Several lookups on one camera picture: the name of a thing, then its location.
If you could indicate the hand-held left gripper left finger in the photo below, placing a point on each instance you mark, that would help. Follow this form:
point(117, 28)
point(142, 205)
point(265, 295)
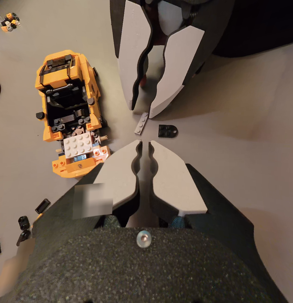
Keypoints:
point(120, 170)

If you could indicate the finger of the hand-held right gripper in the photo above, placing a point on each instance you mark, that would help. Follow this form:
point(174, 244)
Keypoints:
point(182, 61)
point(132, 42)

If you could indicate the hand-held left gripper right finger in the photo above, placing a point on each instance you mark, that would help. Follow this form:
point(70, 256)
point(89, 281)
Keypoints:
point(179, 184)

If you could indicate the grey lego plate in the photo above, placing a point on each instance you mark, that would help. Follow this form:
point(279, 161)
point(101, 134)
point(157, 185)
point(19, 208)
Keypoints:
point(141, 124)

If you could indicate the black rounded piece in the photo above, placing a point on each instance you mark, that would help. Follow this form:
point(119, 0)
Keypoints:
point(167, 131)

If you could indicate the orange lego car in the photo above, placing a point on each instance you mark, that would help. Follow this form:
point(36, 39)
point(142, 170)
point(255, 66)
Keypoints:
point(70, 113)

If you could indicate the pile of small lego pieces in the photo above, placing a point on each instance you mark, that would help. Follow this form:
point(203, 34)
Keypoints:
point(42, 206)

